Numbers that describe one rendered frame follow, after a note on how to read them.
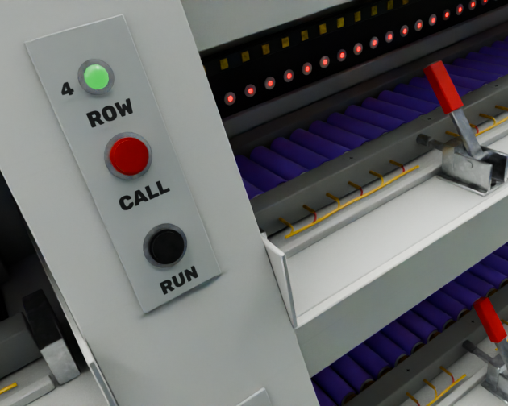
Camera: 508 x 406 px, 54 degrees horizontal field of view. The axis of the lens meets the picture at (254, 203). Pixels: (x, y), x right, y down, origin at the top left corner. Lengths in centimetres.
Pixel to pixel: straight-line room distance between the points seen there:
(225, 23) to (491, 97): 27
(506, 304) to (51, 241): 41
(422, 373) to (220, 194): 28
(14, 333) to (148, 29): 17
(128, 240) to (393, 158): 23
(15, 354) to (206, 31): 20
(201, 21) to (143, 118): 6
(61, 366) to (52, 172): 11
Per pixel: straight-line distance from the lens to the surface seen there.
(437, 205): 36
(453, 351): 49
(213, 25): 25
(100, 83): 21
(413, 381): 46
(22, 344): 30
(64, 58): 22
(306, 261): 32
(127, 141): 21
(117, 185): 22
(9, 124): 21
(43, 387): 29
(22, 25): 22
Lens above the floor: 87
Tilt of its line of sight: 17 degrees down
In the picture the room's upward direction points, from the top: 19 degrees counter-clockwise
